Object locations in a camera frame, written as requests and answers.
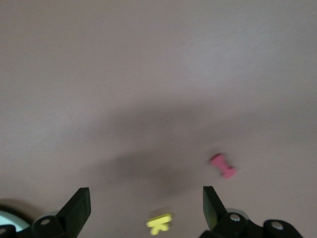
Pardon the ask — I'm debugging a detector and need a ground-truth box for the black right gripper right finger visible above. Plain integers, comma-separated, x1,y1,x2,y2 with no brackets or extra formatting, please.
200,185,304,238

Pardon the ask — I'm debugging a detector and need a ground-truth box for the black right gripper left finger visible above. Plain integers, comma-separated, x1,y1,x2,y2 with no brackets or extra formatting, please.
0,187,92,238

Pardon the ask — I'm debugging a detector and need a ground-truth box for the red letter I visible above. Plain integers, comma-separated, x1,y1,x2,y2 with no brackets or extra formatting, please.
210,153,238,180

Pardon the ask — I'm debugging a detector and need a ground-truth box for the yellow letter K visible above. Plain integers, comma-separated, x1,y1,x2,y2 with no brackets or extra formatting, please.
146,212,173,236

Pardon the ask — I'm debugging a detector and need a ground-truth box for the green round plate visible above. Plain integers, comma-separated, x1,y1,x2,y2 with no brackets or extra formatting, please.
0,198,38,233

